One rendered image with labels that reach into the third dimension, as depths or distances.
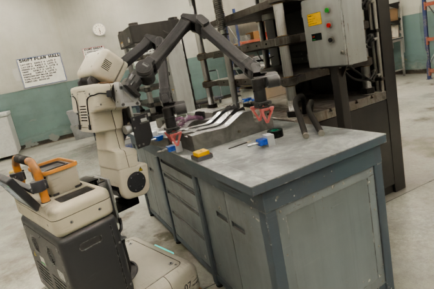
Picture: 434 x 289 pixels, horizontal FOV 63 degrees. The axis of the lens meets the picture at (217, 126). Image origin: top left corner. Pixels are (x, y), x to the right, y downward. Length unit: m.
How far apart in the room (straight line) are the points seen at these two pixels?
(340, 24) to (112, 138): 1.32
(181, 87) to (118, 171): 4.67
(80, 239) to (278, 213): 0.79
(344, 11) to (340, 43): 0.16
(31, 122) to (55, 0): 2.82
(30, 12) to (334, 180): 8.33
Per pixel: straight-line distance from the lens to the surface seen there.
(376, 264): 1.88
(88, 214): 1.57
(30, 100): 9.06
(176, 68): 6.34
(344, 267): 1.72
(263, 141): 1.66
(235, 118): 1.91
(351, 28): 2.10
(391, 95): 2.86
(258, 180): 1.29
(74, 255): 1.59
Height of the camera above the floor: 1.26
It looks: 11 degrees down
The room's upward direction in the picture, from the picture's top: 11 degrees counter-clockwise
